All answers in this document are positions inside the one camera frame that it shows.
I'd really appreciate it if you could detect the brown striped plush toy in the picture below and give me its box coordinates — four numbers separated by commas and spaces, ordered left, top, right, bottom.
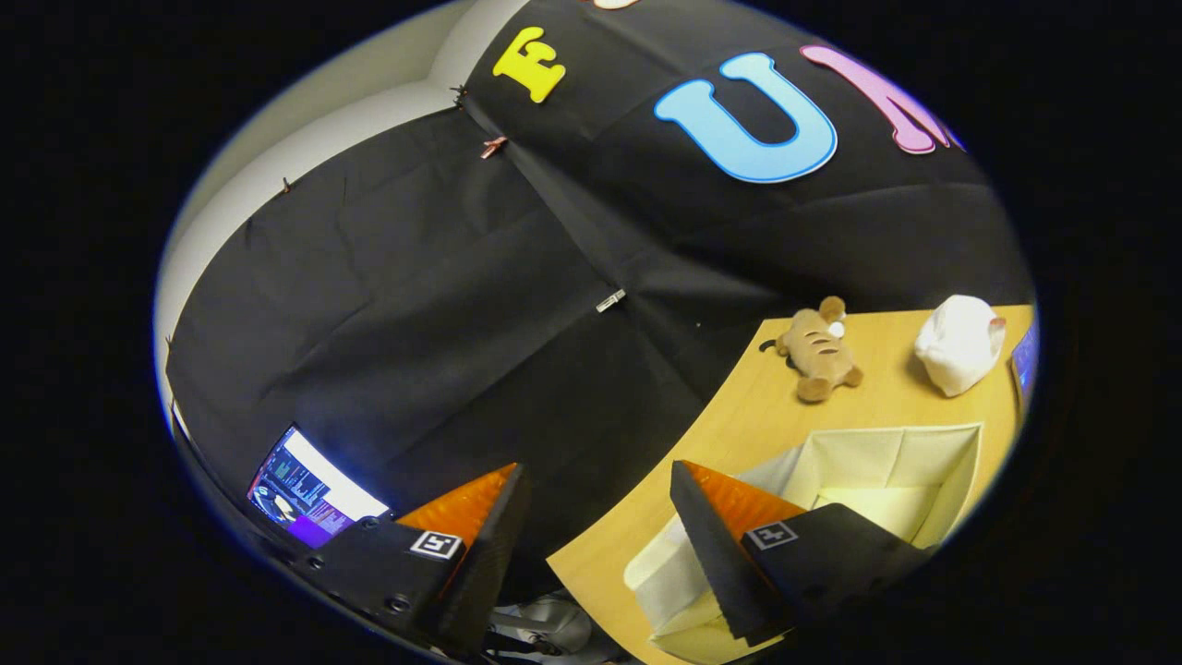
759, 296, 864, 404

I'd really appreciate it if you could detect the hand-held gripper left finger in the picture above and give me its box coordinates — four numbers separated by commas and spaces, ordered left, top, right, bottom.
288, 464, 533, 659

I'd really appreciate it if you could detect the black backdrop cloth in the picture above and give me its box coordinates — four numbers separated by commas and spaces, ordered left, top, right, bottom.
166, 0, 1035, 601

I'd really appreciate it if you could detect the white plush toy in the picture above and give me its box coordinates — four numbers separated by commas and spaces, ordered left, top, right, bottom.
914, 294, 1007, 398

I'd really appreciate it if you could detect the computer monitor screen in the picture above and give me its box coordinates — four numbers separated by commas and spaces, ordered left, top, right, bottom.
247, 425, 390, 550

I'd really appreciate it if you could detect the foldable fabric storage box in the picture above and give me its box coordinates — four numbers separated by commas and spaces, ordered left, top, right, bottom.
623, 423, 984, 665

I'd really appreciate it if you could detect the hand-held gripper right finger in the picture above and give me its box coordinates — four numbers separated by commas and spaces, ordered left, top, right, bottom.
669, 460, 935, 645

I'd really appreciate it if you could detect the blue cover book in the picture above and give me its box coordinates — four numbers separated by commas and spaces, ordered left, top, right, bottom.
1011, 321, 1041, 400

